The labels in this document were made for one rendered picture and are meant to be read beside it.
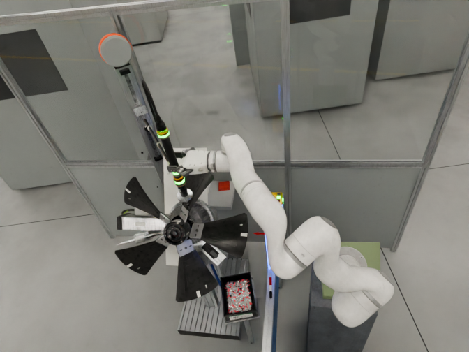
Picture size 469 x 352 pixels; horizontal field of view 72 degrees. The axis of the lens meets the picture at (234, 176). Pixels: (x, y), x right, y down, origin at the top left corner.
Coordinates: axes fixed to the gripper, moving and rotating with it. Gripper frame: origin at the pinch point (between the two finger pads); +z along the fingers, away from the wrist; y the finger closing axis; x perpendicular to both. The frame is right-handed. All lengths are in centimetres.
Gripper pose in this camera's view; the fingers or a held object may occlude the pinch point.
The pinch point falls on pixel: (173, 161)
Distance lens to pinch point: 134.2
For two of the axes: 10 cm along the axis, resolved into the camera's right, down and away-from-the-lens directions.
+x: -1.3, -7.1, -6.9
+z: -9.8, 0.0, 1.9
